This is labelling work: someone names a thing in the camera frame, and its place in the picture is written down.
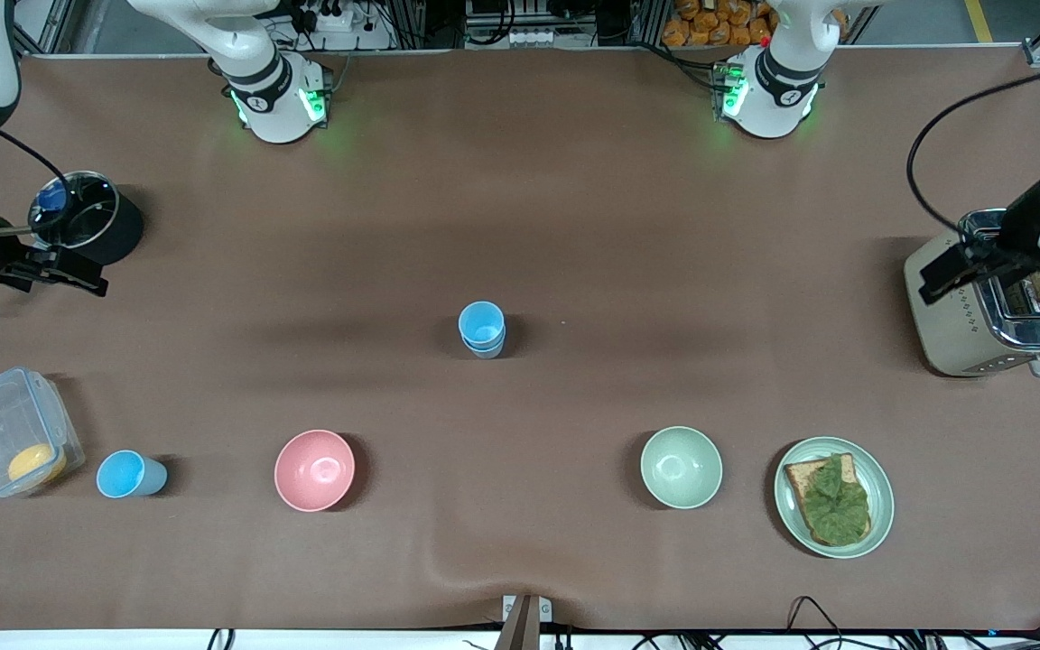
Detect light blue plastic cup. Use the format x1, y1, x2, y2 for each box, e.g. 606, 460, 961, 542
96, 450, 169, 499
458, 301, 506, 349
460, 327, 506, 360

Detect glass lid with blue knob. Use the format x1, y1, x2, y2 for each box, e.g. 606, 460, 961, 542
28, 172, 119, 251

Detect silver toaster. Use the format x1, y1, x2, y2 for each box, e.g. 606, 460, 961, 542
903, 208, 1040, 378

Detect yellow food piece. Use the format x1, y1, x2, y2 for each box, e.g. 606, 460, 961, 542
7, 442, 68, 484

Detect pale green plate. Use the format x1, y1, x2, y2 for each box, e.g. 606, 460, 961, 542
774, 437, 896, 560

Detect slice of brown bread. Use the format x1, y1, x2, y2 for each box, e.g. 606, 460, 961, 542
784, 453, 873, 547

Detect green lettuce leaf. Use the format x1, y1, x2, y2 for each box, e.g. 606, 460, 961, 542
795, 454, 871, 545

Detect pink bowl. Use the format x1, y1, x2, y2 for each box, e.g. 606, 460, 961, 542
274, 430, 357, 513

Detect pale green bowl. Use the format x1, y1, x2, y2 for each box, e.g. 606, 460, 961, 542
640, 426, 724, 510

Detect white power strip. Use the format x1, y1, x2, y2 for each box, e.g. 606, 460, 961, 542
299, 5, 367, 35

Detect dark saucepan with blue handle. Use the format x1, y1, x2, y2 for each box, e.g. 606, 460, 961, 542
0, 170, 146, 299

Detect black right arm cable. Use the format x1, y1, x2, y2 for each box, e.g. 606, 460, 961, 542
0, 129, 77, 216

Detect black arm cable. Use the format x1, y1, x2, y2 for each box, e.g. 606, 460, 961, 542
0, 129, 77, 216
905, 59, 1040, 233

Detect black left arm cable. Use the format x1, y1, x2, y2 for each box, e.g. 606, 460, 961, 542
905, 59, 1040, 233

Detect black loose cable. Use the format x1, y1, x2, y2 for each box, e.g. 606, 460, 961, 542
786, 596, 848, 650

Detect metal table bracket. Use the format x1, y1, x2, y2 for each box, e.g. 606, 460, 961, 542
502, 594, 553, 650

